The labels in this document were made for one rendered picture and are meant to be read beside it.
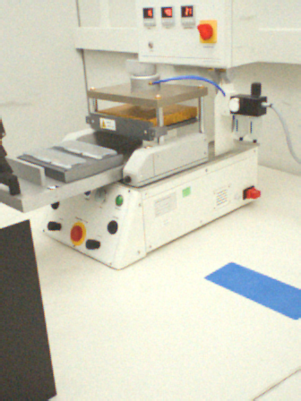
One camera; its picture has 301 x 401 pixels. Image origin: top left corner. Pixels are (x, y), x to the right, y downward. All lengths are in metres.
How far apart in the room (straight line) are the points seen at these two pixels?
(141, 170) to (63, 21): 1.71
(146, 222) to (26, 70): 1.64
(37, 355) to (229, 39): 0.87
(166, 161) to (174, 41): 0.38
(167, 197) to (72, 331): 0.40
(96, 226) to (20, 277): 0.52
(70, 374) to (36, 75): 2.00
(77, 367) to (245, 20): 0.91
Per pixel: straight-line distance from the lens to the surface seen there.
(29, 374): 0.82
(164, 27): 1.45
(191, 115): 1.32
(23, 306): 0.76
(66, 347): 0.96
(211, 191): 1.33
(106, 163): 1.15
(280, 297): 1.07
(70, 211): 1.31
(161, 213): 1.21
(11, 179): 1.05
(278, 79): 1.76
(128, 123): 1.25
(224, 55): 1.31
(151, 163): 1.16
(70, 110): 2.80
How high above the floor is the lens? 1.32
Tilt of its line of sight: 22 degrees down
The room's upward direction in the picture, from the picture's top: 4 degrees counter-clockwise
